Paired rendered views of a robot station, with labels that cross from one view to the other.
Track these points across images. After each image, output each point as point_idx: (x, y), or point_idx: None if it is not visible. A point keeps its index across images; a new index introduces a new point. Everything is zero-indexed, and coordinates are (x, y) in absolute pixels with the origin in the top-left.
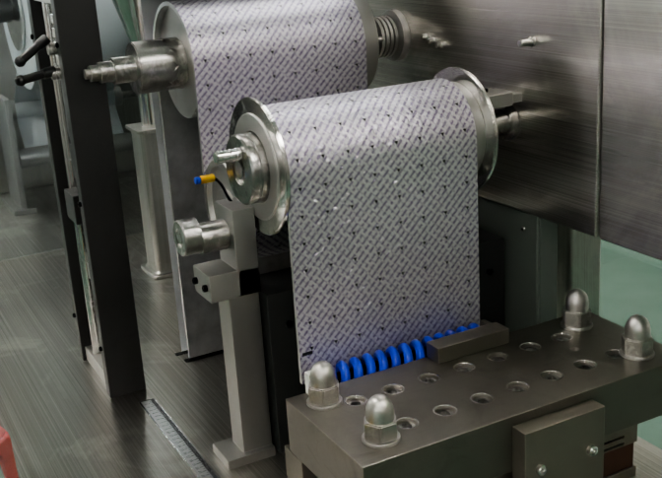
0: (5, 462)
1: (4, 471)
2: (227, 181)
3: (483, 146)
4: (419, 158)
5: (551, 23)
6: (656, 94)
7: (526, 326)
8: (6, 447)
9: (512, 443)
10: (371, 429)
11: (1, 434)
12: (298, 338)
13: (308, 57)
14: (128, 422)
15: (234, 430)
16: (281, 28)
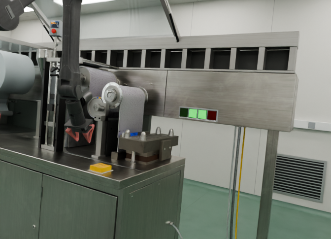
0: (92, 131)
1: (90, 133)
2: (97, 101)
3: (145, 99)
4: (137, 98)
5: (155, 80)
6: (176, 91)
7: None
8: (93, 127)
9: (160, 144)
10: (142, 137)
11: (93, 124)
12: (118, 128)
13: (107, 82)
14: (65, 154)
15: (97, 151)
16: (103, 75)
